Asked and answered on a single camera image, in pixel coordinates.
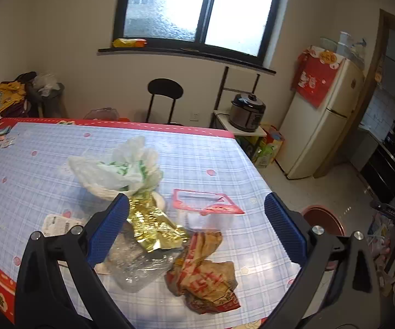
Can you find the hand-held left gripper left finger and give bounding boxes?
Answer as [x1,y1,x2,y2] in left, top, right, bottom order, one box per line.
[15,194,131,329]

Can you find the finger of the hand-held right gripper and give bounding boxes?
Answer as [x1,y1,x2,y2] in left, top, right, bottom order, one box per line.
[370,200,395,217]

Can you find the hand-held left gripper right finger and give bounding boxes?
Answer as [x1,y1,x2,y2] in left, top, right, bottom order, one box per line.
[264,192,381,329]

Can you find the red round basin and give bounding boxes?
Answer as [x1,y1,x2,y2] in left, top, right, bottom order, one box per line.
[302,205,345,237]

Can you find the gold foil wrapper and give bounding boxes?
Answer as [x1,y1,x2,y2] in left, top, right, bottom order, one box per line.
[127,192,191,252]

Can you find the clear plastic wrap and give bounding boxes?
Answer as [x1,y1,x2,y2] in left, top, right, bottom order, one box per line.
[96,223,184,293]

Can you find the white and green plastic bag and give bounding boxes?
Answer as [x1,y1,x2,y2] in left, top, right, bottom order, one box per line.
[68,136,164,201]

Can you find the clear container with red lid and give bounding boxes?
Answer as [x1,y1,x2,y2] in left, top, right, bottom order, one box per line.
[173,188,246,232]

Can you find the brown paper bag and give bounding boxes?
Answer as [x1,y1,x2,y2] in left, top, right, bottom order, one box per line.
[165,231,241,315]

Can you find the black kitchen stove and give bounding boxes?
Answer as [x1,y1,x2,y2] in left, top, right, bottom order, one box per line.
[360,118,395,204]

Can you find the colourful cardboard boxes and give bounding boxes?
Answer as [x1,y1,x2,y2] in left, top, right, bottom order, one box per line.
[249,125,285,168]

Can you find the cream refrigerator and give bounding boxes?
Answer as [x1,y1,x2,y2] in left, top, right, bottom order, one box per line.
[280,46,366,180]

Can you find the red printed table cover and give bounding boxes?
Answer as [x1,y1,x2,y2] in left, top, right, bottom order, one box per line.
[0,117,236,326]

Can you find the blue plaid tablecloth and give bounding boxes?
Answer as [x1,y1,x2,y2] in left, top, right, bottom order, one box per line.
[0,121,304,329]

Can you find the clear plastic tub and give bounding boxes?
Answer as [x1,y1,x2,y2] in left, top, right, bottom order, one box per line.
[84,107,129,121]

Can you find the black electric pressure cooker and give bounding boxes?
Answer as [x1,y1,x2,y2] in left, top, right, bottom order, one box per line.
[229,92,267,132]

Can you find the dark bin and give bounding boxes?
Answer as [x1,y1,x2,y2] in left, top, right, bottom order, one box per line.
[38,82,68,119]

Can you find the black round-backed chair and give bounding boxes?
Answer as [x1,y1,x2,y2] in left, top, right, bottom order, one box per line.
[146,78,184,126]

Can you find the red printed cloth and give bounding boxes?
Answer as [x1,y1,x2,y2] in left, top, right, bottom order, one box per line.
[292,45,347,108]

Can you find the crumpled clear plastic bag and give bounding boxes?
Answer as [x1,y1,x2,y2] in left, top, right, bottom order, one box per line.
[33,73,64,97]

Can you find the pile of yellow dark clothes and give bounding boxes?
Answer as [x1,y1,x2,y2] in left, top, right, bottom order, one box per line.
[0,72,40,119]

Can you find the yellow packet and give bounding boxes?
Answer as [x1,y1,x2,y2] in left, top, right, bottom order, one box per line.
[112,38,148,49]

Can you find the black window sill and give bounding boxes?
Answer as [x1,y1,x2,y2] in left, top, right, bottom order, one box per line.
[98,47,276,75]

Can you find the dark framed window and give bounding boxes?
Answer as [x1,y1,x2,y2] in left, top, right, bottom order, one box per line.
[113,0,285,67]

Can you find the wooden door frame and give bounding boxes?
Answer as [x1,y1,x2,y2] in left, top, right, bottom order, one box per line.
[355,8,395,124]

